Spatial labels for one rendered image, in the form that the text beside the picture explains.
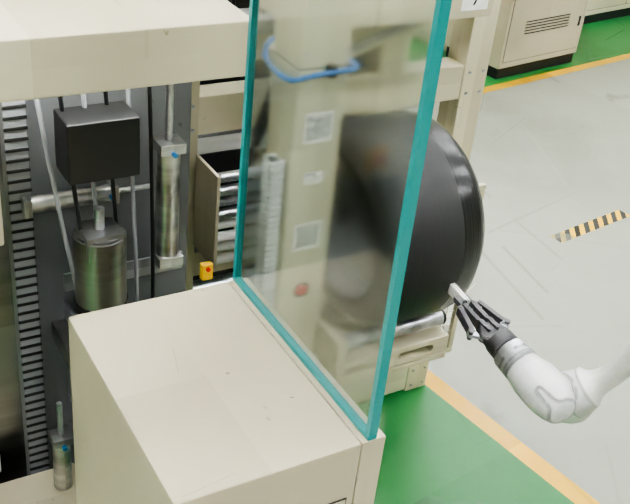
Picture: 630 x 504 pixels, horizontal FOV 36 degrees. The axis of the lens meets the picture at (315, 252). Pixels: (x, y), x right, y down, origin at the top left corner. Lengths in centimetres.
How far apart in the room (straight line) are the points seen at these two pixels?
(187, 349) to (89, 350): 18
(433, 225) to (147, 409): 92
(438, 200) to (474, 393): 170
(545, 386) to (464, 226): 45
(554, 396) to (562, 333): 221
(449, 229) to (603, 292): 250
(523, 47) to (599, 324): 318
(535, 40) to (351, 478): 586
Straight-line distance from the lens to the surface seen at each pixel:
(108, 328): 192
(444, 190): 236
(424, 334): 268
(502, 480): 359
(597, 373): 236
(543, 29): 738
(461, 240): 239
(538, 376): 223
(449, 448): 365
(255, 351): 187
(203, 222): 279
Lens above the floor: 240
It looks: 31 degrees down
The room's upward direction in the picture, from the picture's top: 6 degrees clockwise
